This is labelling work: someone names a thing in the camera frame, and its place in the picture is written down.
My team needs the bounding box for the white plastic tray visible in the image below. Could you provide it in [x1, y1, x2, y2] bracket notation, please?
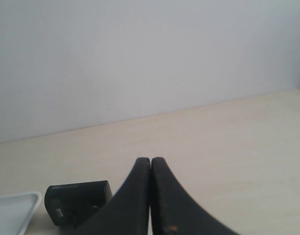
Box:
[0, 191, 42, 235]

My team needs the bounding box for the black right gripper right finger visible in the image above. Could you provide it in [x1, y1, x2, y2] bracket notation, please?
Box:
[150, 157, 237, 235]

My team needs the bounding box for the black handheld barcode scanner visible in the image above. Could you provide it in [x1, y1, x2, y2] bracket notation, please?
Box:
[44, 180, 113, 228]

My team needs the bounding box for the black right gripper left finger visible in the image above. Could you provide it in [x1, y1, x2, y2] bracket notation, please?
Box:
[73, 157, 150, 235]

